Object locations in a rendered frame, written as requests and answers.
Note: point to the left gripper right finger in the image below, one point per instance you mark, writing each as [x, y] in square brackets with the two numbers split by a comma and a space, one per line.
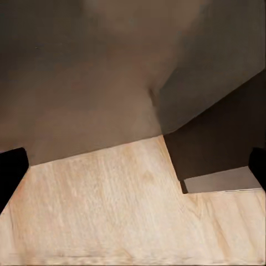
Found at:
[257, 164]

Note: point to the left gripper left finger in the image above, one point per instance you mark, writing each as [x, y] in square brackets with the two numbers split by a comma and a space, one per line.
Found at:
[13, 166]

